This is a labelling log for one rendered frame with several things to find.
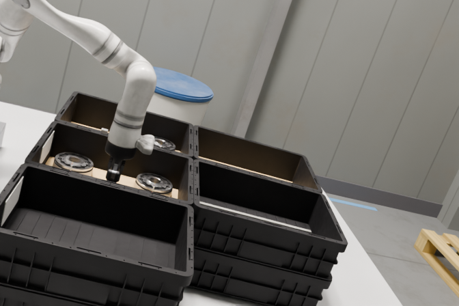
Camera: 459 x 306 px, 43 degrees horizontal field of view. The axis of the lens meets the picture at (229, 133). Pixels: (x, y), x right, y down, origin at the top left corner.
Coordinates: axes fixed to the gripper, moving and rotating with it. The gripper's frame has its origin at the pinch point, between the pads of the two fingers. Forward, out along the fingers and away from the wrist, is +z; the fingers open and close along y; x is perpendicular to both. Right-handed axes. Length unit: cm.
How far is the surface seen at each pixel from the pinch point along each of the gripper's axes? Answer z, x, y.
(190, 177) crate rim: -7.7, 19.2, -4.1
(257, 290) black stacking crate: 10.8, 42.2, 11.1
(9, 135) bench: 15, -37, -53
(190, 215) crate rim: -7.7, 19.2, 16.8
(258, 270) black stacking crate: 5.0, 40.4, 11.5
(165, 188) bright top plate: -0.6, 14.2, -9.3
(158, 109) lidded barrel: 35, 13, -188
